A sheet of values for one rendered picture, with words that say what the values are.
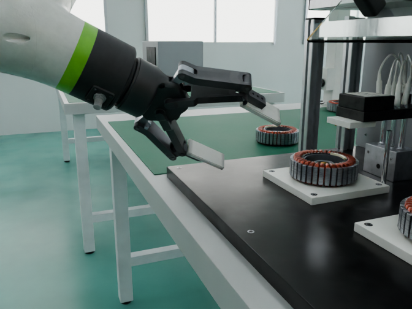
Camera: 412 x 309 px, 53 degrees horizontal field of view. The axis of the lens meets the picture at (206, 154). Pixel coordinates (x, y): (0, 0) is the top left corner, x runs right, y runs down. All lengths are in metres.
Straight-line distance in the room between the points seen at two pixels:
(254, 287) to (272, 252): 0.05
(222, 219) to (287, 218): 0.09
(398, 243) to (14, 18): 0.49
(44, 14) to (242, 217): 0.35
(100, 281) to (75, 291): 0.11
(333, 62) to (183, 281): 1.12
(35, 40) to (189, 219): 0.32
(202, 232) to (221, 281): 0.11
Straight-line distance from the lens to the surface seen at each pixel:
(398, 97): 0.78
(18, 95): 5.07
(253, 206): 0.63
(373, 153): 0.82
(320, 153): 0.76
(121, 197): 1.57
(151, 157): 0.96
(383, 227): 0.57
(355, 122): 0.71
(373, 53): 1.01
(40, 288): 1.98
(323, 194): 0.66
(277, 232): 0.55
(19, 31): 0.51
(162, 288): 1.86
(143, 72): 0.55
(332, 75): 1.77
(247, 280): 0.49
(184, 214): 0.65
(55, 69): 0.52
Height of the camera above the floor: 1.01
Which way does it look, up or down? 15 degrees down
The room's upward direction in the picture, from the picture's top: straight up
